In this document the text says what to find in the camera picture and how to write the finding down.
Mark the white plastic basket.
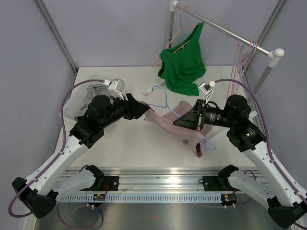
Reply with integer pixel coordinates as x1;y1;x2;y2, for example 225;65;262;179
63;73;113;121

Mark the blue hanger of green top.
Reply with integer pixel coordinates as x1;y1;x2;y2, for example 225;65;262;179
143;85;217;150

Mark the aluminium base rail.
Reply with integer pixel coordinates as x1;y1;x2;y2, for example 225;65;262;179
59;166;272;192

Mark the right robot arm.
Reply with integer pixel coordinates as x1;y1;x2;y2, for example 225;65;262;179
173;94;307;229

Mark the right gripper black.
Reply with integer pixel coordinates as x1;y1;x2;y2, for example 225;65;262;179
174;99;236;131

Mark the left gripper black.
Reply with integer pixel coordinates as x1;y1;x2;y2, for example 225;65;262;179
100;93;149;129

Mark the pink hanger of grey top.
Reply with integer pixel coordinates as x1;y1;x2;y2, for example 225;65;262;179
230;39;259;96

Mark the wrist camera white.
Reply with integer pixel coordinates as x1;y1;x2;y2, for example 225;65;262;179
108;79;127;100
199;81;215;102

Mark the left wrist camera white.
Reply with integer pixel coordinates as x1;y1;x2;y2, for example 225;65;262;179
108;79;127;100

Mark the white cable duct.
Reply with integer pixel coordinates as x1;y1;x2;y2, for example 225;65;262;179
60;193;222;203

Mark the pink tank top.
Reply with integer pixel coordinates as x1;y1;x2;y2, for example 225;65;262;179
141;100;214;159

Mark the green tank top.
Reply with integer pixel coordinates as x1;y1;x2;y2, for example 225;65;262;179
158;23;206;96

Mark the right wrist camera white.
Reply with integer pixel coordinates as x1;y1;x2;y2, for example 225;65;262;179
199;81;215;102

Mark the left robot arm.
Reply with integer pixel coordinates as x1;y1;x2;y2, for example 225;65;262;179
12;93;150;219

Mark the blue hanger of brown top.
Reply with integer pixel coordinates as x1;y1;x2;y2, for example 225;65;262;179
231;40;259;96

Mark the clothes rack metal white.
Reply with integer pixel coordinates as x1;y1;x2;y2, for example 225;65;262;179
167;0;286;94

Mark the grey tank top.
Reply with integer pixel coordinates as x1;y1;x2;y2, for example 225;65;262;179
74;83;116;122

